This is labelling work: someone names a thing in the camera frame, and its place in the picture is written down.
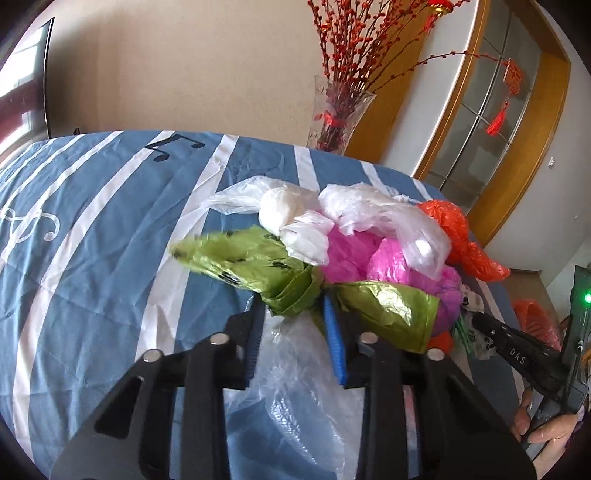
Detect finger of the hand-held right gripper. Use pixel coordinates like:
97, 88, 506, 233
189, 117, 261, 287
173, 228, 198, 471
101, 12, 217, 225
471, 313, 566, 400

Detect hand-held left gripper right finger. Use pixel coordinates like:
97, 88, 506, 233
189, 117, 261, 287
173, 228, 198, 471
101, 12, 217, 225
323, 294, 537, 480

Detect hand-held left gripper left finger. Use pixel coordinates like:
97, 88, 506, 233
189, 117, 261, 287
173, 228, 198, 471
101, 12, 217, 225
51, 295, 267, 480

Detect orange plastic trash basket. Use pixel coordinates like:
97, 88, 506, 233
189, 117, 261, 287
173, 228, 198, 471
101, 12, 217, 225
512, 298, 565, 352

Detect white panda print bag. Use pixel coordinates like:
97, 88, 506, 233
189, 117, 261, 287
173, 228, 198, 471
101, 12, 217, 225
455, 285, 500, 361

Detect green plastic bag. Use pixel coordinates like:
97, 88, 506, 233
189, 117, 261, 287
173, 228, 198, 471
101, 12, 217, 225
170, 225, 440, 355

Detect pink plastic bag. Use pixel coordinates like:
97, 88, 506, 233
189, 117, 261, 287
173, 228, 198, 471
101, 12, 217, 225
320, 225, 463, 334

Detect white knotted plastic bag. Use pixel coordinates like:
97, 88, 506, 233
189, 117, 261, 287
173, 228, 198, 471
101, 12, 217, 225
201, 175, 334, 267

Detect person's right hand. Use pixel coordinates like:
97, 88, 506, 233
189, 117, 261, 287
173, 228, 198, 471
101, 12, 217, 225
510, 390, 583, 480

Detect clear plastic bag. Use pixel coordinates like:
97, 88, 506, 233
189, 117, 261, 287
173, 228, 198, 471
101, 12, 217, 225
249, 314, 370, 480

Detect orange plastic bag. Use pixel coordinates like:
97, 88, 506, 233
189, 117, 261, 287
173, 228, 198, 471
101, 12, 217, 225
418, 199, 512, 283

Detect blue white striped tablecloth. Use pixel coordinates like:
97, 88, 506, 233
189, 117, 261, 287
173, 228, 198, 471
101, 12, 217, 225
0, 130, 525, 480

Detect clear glass vase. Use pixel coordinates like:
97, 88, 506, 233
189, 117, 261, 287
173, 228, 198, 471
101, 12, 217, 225
307, 75, 377, 156

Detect red tassel ornament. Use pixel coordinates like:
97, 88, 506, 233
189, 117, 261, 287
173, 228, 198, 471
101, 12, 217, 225
485, 58, 526, 138

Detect wood framed glass sliding door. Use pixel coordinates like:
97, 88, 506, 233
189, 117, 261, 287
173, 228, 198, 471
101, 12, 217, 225
411, 0, 572, 247

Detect red berry branches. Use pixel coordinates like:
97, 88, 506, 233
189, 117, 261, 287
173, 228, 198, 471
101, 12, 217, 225
306, 0, 509, 155

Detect black television screen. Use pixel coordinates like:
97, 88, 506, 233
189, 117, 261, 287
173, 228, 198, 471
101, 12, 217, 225
0, 16, 56, 164

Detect red lantern ornament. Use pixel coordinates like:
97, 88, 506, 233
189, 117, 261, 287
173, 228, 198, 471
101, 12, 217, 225
425, 0, 468, 29

